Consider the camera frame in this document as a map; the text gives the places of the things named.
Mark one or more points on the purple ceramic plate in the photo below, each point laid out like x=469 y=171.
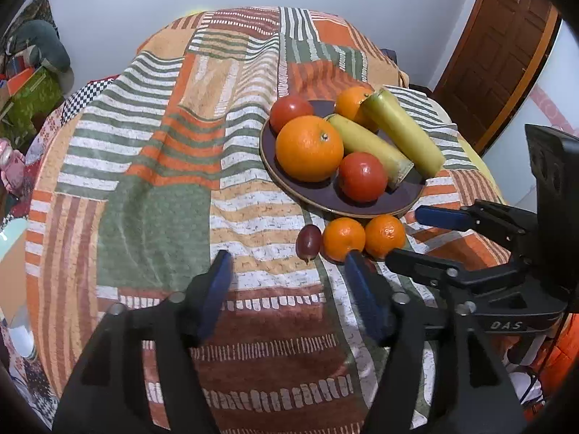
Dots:
x=326 y=195

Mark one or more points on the camouflage cushion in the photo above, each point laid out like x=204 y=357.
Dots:
x=35 y=10

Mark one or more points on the brown wooden door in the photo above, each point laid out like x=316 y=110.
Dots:
x=502 y=49

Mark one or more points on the small mandarin orange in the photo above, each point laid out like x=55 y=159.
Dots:
x=341 y=236
x=384 y=234

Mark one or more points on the red tomato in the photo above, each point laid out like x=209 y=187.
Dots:
x=286 y=109
x=361 y=177

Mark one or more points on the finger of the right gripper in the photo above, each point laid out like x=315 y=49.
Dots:
x=445 y=216
x=428 y=270

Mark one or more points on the large orange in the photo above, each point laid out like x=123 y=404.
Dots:
x=348 y=104
x=309 y=149

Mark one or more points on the yellow banana piece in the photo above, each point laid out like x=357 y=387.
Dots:
x=412 y=140
x=356 y=138

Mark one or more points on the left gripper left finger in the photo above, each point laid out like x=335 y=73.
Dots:
x=106 y=390

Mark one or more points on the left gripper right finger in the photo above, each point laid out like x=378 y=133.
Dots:
x=472 y=392

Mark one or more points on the grey green plush toy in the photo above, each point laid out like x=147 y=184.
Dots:
x=39 y=45

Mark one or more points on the striped patchwork bed cover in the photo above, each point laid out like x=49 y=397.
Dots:
x=162 y=170

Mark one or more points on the pink toy figure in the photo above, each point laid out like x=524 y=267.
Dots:
x=12 y=163

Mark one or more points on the dark red grape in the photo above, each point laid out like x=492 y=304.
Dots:
x=308 y=242

